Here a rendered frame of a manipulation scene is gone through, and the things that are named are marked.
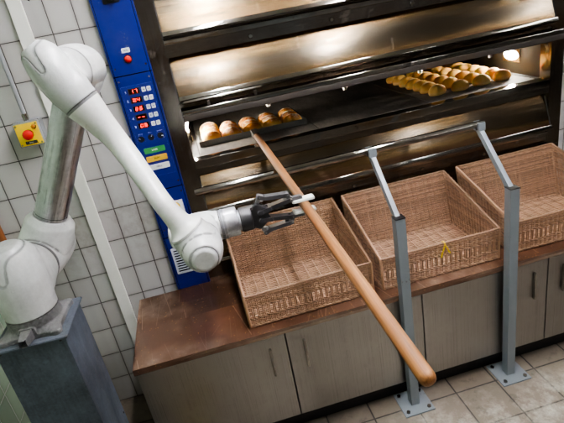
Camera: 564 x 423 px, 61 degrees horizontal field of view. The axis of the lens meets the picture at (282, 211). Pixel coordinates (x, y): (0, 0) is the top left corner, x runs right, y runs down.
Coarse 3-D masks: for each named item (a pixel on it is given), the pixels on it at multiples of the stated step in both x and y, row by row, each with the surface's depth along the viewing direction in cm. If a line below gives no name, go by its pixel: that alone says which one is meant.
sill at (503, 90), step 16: (544, 80) 240; (464, 96) 238; (480, 96) 236; (496, 96) 238; (400, 112) 231; (416, 112) 232; (432, 112) 233; (320, 128) 230; (336, 128) 226; (352, 128) 228; (368, 128) 229; (256, 144) 224; (272, 144) 222; (288, 144) 224; (208, 160) 218; (224, 160) 220
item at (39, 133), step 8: (32, 120) 190; (40, 120) 194; (16, 128) 190; (24, 128) 190; (32, 128) 191; (40, 128) 192; (16, 136) 191; (40, 136) 193; (24, 144) 192; (32, 144) 193
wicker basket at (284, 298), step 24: (336, 216) 234; (240, 240) 230; (264, 240) 232; (288, 240) 234; (312, 240) 236; (240, 264) 231; (288, 264) 236; (312, 264) 232; (336, 264) 228; (360, 264) 198; (240, 288) 195; (264, 288) 222; (288, 288) 194; (312, 288) 197; (336, 288) 199; (264, 312) 204; (288, 312) 198
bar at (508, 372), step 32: (448, 128) 198; (480, 128) 199; (320, 160) 190; (384, 192) 188; (512, 192) 187; (512, 224) 193; (512, 256) 199; (512, 288) 206; (512, 320) 212; (512, 352) 220; (416, 384) 214
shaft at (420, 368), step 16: (272, 160) 189; (288, 176) 168; (304, 208) 143; (320, 224) 130; (336, 240) 121; (336, 256) 115; (352, 272) 106; (368, 288) 100; (368, 304) 96; (384, 320) 90; (400, 336) 85; (400, 352) 83; (416, 352) 80; (416, 368) 78; (432, 384) 77
